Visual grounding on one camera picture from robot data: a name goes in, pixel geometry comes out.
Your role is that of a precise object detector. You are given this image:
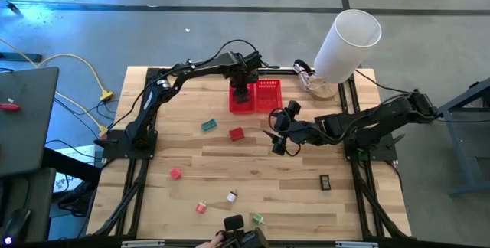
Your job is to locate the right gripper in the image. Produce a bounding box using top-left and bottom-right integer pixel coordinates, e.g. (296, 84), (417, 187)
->
(263, 100), (321, 155)

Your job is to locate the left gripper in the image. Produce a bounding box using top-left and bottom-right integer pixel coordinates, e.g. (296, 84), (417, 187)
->
(228, 51), (258, 106)

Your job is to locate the red plastic mesh basket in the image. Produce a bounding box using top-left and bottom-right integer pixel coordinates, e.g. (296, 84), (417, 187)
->
(254, 79), (283, 113)
(228, 80), (256, 116)

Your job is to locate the red digital clock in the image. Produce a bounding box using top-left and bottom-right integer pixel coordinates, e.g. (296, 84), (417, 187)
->
(229, 127), (246, 142)

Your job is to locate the white shade table lamp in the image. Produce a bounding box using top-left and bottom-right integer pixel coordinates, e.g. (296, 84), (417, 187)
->
(305, 8), (383, 100)

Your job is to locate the person's hand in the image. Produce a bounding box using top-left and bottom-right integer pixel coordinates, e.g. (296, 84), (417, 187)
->
(194, 236), (225, 248)

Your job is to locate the white printed paper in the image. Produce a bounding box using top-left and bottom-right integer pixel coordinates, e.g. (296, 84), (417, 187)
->
(51, 144), (96, 194)

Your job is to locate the dark grey desk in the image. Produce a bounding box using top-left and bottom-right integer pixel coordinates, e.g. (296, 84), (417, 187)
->
(0, 66), (60, 243)

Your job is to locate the black floor bar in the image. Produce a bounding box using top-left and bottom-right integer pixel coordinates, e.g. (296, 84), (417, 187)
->
(0, 51), (43, 64)

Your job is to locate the black computer mouse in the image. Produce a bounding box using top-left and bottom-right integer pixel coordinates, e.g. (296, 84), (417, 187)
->
(2, 207), (31, 246)

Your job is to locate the red and black gripper cable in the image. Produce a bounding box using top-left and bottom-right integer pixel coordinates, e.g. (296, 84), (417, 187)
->
(268, 106), (303, 158)

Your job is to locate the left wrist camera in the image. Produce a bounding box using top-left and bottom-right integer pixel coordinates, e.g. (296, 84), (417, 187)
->
(247, 51), (266, 73)

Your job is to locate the white lamp cable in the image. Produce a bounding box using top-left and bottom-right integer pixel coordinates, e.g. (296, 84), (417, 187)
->
(292, 59), (319, 91)

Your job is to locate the black metal table frame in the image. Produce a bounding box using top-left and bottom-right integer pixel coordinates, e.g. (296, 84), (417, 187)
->
(86, 66), (413, 241)

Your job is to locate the thin black power cable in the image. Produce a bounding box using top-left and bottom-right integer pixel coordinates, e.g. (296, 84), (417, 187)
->
(354, 67), (413, 96)

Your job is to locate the black handheld camera rig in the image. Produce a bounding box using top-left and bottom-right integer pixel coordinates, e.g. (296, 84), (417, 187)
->
(217, 214), (271, 248)

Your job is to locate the yellow extension cable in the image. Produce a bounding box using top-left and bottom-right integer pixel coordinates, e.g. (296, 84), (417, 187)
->
(0, 37), (116, 139)

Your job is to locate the white metal bracket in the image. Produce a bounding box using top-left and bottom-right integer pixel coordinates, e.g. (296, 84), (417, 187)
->
(121, 240), (165, 248)
(335, 240), (380, 248)

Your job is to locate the blue-grey table frame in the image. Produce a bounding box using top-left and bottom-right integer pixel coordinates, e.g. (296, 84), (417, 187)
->
(438, 77), (490, 197)

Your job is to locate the red handled tool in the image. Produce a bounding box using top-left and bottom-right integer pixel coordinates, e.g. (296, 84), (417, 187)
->
(0, 97), (21, 112)

